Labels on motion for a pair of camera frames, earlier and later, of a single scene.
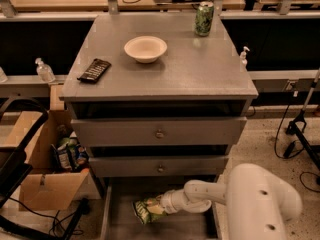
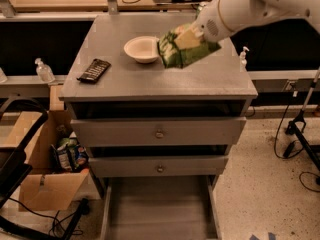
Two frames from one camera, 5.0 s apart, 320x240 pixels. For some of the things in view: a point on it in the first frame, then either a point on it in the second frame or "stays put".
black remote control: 95,71 stays put
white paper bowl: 146,49 stays put
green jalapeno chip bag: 148,208 → 173,57
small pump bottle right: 243,61 stays put
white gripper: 167,201 → 210,23
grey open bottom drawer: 120,221 stays put
